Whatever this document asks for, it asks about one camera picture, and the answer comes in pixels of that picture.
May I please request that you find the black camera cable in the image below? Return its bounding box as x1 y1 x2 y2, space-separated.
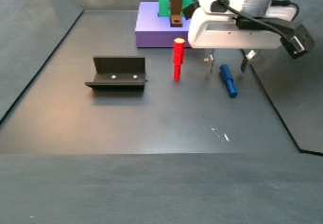
208 0 304 43

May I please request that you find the black angle bracket fixture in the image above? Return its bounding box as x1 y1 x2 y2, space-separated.
84 56 147 90

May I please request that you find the blue hexagonal peg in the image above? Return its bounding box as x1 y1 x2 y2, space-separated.
219 64 238 97

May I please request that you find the brown bracket with holes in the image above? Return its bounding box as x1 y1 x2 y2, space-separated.
171 0 182 27

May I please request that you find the purple base block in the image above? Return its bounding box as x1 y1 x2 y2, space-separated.
135 2 191 48

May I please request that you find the red hexagonal peg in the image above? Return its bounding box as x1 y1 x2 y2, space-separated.
174 38 186 81

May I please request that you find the green U-shaped block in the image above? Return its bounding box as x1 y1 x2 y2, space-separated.
158 0 194 17

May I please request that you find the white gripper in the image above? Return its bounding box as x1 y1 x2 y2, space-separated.
188 0 296 72

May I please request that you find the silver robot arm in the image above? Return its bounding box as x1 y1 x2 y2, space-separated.
184 0 298 50

